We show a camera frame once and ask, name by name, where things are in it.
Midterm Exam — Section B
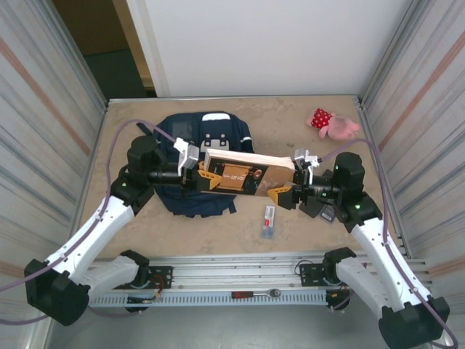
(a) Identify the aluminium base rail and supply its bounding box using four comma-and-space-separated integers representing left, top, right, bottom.
85, 252, 435, 294

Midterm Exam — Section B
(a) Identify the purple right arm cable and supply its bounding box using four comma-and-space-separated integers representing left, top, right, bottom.
318, 139, 458, 349

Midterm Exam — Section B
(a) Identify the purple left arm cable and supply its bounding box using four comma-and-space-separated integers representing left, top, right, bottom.
0, 119, 181, 325

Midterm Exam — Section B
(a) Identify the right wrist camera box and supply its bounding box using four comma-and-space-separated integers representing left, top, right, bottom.
293, 147, 321, 171

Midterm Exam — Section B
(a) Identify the pink plush toy red dress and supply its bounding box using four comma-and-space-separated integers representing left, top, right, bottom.
305, 107, 362, 141

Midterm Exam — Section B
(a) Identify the white slotted cable duct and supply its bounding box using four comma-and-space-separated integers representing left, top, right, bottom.
89, 292, 328, 309

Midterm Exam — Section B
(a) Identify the brown black cover book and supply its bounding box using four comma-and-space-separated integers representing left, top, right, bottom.
198, 148, 296, 199

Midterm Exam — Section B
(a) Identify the white door frame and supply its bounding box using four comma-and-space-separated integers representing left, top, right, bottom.
125, 0, 171, 98

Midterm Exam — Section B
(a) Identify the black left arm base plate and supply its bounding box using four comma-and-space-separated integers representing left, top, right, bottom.
147, 265, 174, 290

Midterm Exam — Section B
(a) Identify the white blue eraser blister pack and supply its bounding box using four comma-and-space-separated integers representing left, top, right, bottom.
260, 204, 277, 241

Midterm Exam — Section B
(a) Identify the red orange wire bundle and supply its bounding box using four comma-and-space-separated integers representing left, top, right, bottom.
126, 274, 171, 305

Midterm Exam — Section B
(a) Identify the navy blue backpack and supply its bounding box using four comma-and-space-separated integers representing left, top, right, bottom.
136, 111, 254, 219

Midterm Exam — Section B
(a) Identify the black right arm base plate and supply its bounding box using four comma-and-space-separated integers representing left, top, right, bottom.
297, 262, 328, 288

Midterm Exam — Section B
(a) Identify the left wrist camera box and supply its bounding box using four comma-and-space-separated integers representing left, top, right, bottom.
173, 137, 200, 172

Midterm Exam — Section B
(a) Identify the red handled ratchet wrench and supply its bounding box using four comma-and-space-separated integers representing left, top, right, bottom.
231, 288, 281, 300

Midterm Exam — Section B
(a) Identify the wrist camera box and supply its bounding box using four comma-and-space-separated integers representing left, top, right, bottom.
173, 137, 200, 172
293, 147, 321, 171

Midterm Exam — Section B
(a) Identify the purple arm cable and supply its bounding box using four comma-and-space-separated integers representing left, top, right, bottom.
318, 139, 458, 349
0, 119, 181, 325

